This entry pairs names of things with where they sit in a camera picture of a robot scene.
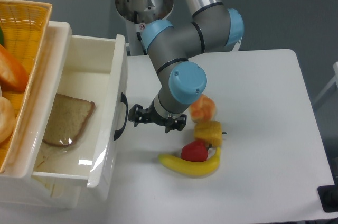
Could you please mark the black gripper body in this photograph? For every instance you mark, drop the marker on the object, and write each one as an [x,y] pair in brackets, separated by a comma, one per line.
[155,117]

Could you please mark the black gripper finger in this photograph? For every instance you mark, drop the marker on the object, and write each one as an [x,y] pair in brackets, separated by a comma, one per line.
[176,124]
[138,115]

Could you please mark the white drawer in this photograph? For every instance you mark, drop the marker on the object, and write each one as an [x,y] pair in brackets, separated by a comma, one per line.
[95,70]
[69,191]

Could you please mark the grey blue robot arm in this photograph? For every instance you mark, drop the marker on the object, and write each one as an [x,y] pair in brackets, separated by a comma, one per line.
[170,50]

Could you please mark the white drawer cabinet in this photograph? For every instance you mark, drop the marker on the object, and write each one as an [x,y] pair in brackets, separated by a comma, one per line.
[17,184]

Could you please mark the orange knotted bread roll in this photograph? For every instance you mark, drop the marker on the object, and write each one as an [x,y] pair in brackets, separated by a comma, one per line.
[204,109]

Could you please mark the red bell pepper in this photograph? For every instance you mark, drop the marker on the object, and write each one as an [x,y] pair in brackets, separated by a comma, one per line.
[196,151]

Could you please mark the yellow corn cob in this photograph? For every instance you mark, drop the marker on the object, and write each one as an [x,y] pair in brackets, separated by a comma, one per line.
[210,132]

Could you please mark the yellow banana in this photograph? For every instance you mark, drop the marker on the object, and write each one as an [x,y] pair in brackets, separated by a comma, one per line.
[189,168]

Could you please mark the brown bread slice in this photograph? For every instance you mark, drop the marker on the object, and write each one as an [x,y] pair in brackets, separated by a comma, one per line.
[67,121]

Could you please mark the orange bread loaf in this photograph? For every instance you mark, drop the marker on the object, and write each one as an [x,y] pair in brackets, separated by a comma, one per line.
[13,75]

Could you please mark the round pale bun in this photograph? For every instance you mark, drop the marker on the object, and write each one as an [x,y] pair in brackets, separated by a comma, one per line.
[8,119]

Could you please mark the yellow woven basket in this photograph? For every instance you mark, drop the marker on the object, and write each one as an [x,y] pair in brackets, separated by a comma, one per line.
[23,25]

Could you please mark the green item in basket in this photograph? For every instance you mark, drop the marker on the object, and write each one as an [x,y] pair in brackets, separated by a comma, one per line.
[1,38]

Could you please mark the black device at edge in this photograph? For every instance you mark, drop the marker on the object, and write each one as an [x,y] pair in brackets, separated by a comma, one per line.
[328,197]

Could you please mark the black top drawer handle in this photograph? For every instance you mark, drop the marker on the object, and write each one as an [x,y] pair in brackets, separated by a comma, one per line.
[123,116]

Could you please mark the white bracket behind table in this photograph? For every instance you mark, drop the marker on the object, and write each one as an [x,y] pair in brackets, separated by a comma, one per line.
[237,46]

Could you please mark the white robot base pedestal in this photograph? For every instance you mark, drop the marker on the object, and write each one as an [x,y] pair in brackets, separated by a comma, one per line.
[137,14]

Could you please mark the white frame at right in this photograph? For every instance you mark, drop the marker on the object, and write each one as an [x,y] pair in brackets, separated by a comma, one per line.
[329,89]

